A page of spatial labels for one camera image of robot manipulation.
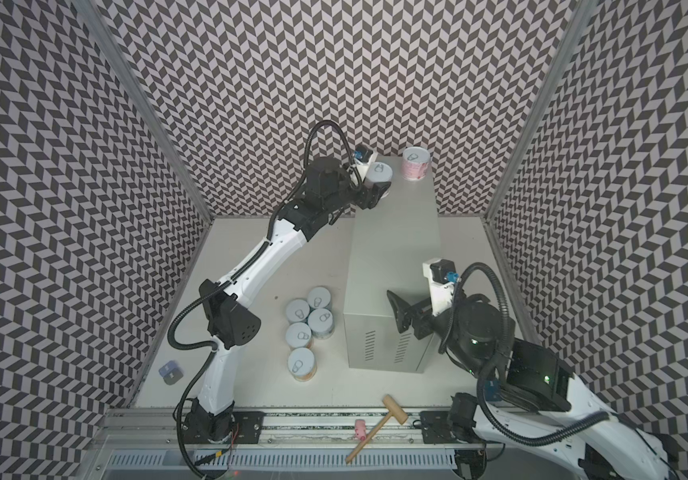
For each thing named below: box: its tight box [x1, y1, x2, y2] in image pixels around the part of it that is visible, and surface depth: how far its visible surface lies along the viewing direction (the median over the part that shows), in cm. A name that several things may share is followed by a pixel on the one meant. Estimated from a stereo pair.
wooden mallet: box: [345, 394, 408, 463], surface depth 75 cm
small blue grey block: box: [158, 360, 184, 385], surface depth 81 cm
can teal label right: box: [308, 308, 335, 340], surface depth 87 cm
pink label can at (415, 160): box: [402, 146, 431, 181], surface depth 79 cm
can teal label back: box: [307, 286, 331, 309], surface depth 91 cm
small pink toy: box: [355, 419, 367, 441], surface depth 72 cm
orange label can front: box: [287, 347, 317, 383], surface depth 80 cm
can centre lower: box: [285, 322, 312, 348], surface depth 84 cm
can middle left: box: [286, 299, 310, 322], surface depth 89 cm
